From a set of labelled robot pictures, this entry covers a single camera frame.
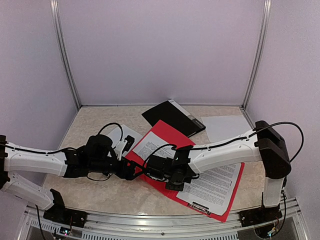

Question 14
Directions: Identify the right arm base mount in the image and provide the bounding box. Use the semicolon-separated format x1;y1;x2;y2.
239;205;283;227

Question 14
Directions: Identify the red clip file folder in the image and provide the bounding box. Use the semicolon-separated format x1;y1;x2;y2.
126;120;245;223

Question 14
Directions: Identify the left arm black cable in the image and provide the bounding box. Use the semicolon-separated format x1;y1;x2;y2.
0;141;78;155

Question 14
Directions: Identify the aluminium frame post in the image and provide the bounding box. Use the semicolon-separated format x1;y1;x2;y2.
241;0;272;111
49;0;82;111

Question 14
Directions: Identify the aluminium frame post left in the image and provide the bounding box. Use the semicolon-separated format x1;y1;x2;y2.
49;0;82;111

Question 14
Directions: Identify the black clip file folder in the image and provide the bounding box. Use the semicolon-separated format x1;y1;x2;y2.
141;99;206;138

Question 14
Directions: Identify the blank white paper sheet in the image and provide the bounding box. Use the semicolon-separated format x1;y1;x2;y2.
201;115;252;143

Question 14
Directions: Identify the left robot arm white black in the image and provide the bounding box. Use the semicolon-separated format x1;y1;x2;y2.
0;134;145;223

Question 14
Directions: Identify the aluminium frame rail back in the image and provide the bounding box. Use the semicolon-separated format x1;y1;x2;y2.
79;103;245;109

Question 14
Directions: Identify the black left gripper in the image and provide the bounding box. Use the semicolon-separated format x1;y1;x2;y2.
89;156;145;180

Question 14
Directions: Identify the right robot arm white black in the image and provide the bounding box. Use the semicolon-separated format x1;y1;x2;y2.
143;120;292;222

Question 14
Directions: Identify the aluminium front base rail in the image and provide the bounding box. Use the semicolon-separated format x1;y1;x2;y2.
17;198;308;240

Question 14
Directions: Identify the aluminium frame post right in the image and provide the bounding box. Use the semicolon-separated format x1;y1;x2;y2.
241;0;272;111

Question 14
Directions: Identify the metal folder clip bottom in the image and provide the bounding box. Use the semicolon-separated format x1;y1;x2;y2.
187;202;211;216

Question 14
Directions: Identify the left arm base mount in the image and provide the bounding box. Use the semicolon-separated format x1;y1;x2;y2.
43;204;88;228

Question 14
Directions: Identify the blank paper sheet left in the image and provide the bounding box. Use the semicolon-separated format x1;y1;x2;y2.
107;124;142;152

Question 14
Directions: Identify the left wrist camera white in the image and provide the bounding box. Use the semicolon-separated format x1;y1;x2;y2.
114;135;135;161

